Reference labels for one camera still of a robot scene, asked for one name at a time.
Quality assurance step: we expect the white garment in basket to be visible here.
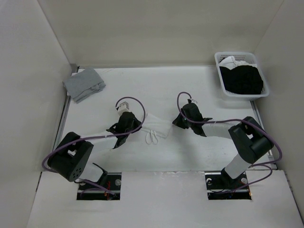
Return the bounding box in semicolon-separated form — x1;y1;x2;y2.
219;56;257;70

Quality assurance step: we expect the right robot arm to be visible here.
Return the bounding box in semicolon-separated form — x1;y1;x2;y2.
172;101;274;188

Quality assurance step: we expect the white plastic basket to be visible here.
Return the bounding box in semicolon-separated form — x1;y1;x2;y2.
214;52;269;101

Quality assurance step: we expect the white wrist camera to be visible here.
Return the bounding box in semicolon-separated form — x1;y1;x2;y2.
187;98;197;104
116;102;130;116

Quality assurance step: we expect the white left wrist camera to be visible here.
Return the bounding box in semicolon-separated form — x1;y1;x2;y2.
116;102;130;116

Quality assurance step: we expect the black tank top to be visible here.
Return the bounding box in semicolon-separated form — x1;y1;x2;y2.
219;65;264;95

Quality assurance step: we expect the folded grey tank top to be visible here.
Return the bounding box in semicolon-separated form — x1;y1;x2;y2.
63;67;106;104

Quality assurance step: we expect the white tank top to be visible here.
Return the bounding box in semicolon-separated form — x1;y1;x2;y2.
141;113;172;145

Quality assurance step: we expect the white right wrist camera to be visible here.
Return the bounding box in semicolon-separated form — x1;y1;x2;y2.
187;98;197;104

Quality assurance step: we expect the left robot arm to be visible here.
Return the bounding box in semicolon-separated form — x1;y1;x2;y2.
43;112;142;190

